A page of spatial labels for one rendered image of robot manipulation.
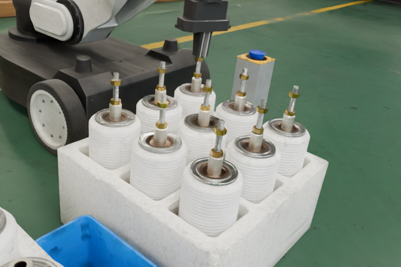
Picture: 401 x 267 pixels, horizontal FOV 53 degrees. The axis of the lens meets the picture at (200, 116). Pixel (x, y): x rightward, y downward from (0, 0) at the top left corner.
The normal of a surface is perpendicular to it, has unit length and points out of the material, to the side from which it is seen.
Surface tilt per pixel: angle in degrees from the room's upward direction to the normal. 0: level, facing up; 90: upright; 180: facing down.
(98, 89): 46
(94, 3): 90
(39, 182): 0
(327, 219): 0
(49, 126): 90
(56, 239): 88
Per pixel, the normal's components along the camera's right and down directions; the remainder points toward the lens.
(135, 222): -0.63, 0.26
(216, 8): 0.55, 0.41
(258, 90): 0.77, 0.35
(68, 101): 0.60, -0.42
